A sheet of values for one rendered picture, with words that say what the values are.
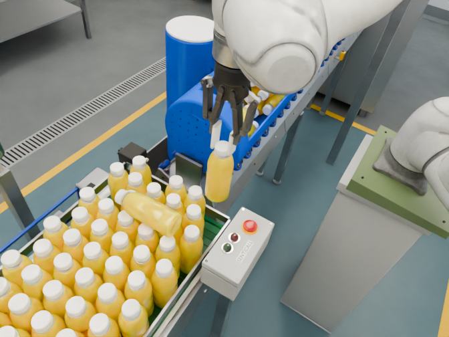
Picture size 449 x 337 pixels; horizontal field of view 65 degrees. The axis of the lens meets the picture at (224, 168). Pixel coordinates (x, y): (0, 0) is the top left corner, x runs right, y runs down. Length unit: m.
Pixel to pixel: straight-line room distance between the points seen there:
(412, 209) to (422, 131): 0.25
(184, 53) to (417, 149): 1.15
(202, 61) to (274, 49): 1.43
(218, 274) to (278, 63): 0.56
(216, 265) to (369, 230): 0.69
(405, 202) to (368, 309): 1.10
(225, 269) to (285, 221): 1.53
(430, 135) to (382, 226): 0.37
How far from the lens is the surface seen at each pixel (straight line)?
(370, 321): 2.21
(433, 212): 1.28
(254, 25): 0.45
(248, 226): 0.91
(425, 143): 1.16
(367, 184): 1.22
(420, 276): 2.51
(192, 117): 1.09
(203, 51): 1.83
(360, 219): 1.36
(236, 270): 0.86
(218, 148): 0.82
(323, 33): 0.49
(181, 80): 1.91
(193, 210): 0.96
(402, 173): 1.27
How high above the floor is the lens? 1.86
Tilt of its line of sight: 46 degrees down
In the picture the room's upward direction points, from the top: 9 degrees clockwise
